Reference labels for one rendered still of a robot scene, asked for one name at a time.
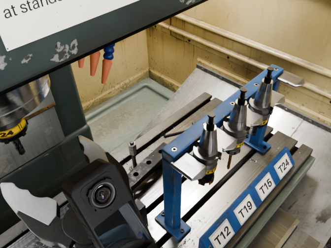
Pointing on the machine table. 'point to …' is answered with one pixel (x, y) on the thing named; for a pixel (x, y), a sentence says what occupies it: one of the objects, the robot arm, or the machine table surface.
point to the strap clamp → (142, 210)
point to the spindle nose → (22, 100)
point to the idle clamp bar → (152, 163)
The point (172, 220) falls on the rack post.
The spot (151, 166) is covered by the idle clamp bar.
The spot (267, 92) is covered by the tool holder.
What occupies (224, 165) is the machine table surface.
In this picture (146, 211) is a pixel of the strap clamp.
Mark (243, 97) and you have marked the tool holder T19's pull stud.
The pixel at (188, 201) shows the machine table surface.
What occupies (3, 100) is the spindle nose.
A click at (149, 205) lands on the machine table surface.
